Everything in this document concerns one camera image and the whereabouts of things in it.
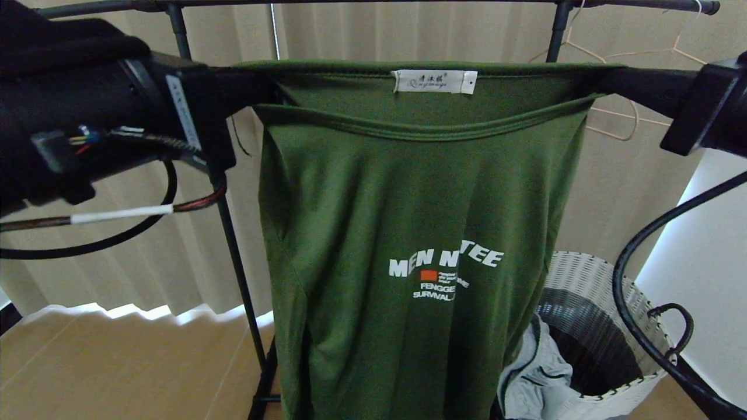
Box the pale grey shorts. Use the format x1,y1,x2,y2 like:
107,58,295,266
497,312,590,420

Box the green printed shirt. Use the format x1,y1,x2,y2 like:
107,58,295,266
231,58,622,420

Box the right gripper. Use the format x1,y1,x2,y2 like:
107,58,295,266
659,51,747,158

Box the white laundry basket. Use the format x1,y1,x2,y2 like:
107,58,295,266
534,251,695,418

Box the braided brown cable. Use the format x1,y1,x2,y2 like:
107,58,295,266
0,131,228,233

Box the black clothes rack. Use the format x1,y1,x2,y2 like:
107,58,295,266
35,0,721,420

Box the beige curtain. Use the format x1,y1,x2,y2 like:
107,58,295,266
0,0,747,319

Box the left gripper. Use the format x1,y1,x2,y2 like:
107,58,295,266
117,51,237,174

